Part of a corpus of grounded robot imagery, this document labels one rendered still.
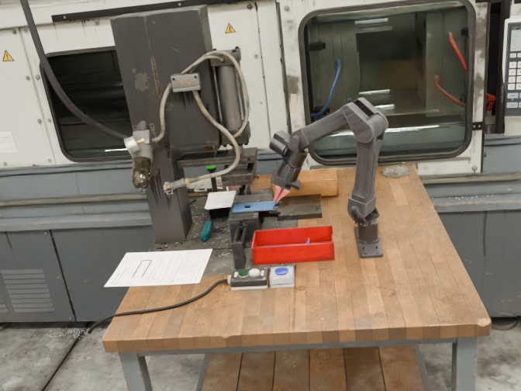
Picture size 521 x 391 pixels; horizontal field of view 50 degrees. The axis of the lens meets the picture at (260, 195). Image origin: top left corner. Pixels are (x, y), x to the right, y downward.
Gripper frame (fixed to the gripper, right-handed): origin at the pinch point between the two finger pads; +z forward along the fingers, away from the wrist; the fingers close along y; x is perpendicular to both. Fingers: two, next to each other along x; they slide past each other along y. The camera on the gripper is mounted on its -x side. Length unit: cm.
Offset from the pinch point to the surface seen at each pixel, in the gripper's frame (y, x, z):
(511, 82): -67, -44, -64
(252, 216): 5.6, 6.5, 5.5
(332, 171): -20.3, -35.6, -6.5
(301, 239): -11.5, 12.7, 3.5
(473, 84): -58, -52, -57
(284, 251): -6.0, 24.2, 4.3
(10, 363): 80, -50, 161
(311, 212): -14.2, -6.5, 1.5
